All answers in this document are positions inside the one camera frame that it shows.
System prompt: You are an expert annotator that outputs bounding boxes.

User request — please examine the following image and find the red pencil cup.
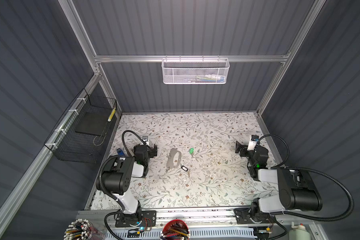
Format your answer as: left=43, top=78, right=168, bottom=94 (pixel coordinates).
left=160, top=219, right=191, bottom=240

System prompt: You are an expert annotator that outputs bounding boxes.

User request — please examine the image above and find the clear pencil jar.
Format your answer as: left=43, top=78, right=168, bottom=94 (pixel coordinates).
left=63, top=219, right=95, bottom=240

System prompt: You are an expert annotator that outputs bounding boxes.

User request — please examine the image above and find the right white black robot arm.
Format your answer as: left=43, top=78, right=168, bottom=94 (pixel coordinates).
left=234, top=141, right=323, bottom=224

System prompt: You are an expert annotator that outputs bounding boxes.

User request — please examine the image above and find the white mesh wall basket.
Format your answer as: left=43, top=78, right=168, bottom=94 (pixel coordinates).
left=161, top=57, right=230, bottom=85

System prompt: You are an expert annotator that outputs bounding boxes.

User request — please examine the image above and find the white plastic bottle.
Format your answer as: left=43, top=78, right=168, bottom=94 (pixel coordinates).
left=288, top=222, right=311, bottom=240

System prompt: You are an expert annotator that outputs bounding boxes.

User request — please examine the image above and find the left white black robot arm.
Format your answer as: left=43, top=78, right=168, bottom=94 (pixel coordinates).
left=96, top=145, right=158, bottom=230

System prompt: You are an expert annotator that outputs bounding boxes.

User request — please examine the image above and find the black wire wall basket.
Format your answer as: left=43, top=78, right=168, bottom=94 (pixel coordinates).
left=45, top=89, right=118, bottom=164

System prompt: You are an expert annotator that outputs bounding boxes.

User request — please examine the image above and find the yellow marker pen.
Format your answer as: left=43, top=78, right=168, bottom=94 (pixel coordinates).
left=108, top=108, right=116, bottom=122

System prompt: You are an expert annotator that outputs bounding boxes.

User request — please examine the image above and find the grey strap metal keyring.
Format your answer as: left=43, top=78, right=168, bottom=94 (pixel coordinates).
left=166, top=148, right=182, bottom=173

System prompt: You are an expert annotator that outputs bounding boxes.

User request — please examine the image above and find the blue usb stick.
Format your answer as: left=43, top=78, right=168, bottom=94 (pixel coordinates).
left=117, top=148, right=125, bottom=156

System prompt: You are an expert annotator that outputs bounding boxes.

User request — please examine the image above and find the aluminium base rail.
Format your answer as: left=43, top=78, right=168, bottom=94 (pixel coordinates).
left=76, top=206, right=322, bottom=238

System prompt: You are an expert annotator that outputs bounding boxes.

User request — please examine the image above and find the right black corrugated cable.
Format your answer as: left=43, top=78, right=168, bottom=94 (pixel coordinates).
left=257, top=134, right=355, bottom=223

